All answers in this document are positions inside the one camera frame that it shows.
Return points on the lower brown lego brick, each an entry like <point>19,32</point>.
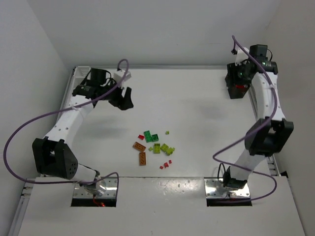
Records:
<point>142,159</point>

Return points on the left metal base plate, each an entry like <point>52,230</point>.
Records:
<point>104,189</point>

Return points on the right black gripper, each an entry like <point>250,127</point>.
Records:
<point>236,83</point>

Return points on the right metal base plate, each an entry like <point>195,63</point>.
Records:
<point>214,190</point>

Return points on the white slotted container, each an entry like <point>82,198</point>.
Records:
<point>79,75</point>

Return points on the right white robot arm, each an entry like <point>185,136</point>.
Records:
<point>252,69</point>

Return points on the green 2x4 lego plate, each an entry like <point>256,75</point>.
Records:
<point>148,136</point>

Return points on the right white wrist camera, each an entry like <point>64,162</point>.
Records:
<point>240,56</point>

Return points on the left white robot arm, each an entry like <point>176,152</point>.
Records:
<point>52,154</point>

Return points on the metal base plate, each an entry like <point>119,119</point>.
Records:
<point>214,190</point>
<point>104,189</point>

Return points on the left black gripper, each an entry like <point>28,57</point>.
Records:
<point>118,99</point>

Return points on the lime lego with stud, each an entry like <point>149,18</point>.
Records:
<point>170,150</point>

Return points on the black slotted container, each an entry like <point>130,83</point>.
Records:
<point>235,91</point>

